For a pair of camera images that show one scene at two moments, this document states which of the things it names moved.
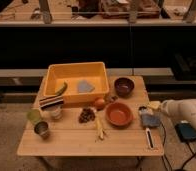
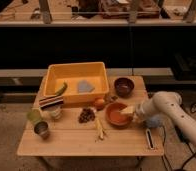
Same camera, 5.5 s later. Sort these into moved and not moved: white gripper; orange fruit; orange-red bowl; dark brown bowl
Moved: white gripper
Not moved: orange fruit; orange-red bowl; dark brown bowl
